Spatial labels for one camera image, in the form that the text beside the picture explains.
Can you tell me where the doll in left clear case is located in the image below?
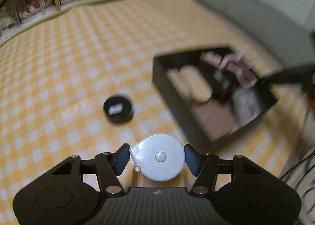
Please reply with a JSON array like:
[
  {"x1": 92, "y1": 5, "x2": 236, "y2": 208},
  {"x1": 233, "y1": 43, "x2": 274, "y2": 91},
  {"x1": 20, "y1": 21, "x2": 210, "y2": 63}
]
[{"x1": 1, "y1": 0, "x2": 19, "y2": 42}]

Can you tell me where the yellow white checkered cloth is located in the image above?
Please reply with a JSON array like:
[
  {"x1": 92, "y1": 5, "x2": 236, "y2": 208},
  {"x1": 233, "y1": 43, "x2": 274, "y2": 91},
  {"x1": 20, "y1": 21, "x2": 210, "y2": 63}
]
[{"x1": 0, "y1": 0, "x2": 296, "y2": 225}]

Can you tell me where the square wooden coaster box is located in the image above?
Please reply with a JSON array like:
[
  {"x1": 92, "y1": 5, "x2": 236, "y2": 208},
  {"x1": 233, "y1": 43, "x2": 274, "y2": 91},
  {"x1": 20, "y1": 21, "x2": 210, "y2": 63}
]
[{"x1": 192, "y1": 102, "x2": 235, "y2": 141}]

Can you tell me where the beige earbuds case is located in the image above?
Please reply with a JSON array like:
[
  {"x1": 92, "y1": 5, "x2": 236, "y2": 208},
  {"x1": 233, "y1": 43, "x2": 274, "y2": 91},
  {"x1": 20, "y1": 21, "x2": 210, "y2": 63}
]
[{"x1": 166, "y1": 69, "x2": 190, "y2": 98}]

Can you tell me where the white round tape measure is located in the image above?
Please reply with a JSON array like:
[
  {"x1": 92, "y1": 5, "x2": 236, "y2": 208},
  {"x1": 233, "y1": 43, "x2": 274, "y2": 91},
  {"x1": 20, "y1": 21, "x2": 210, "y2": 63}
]
[{"x1": 129, "y1": 134, "x2": 185, "y2": 182}]

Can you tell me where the black box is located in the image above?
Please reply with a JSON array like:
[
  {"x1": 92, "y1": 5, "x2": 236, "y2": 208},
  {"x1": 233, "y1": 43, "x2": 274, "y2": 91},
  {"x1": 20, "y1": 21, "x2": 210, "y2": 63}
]
[{"x1": 152, "y1": 46, "x2": 277, "y2": 151}]

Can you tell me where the gray pillow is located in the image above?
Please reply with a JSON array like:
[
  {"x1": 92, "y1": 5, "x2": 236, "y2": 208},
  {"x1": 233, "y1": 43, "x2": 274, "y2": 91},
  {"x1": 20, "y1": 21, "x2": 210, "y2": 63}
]
[{"x1": 198, "y1": 0, "x2": 314, "y2": 66}]

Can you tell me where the clear nail tips box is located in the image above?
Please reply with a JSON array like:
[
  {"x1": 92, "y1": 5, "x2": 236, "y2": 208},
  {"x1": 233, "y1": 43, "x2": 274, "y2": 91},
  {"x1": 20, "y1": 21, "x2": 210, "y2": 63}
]
[{"x1": 232, "y1": 86, "x2": 262, "y2": 127}]

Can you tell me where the black round tin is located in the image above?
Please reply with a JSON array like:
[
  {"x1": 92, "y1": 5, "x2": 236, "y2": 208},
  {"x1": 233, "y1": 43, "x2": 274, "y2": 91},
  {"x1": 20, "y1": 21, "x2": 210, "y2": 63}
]
[{"x1": 103, "y1": 94, "x2": 133, "y2": 124}]

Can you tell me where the light wooden oval case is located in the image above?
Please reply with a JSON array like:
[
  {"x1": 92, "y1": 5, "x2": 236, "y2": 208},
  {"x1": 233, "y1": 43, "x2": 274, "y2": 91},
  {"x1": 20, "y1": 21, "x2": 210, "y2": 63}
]
[{"x1": 179, "y1": 65, "x2": 213, "y2": 103}]

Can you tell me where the person's right hand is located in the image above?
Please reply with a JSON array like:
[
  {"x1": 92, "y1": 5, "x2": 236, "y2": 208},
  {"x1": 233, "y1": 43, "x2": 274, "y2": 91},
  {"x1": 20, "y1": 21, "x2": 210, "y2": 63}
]
[{"x1": 301, "y1": 85, "x2": 314, "y2": 141}]

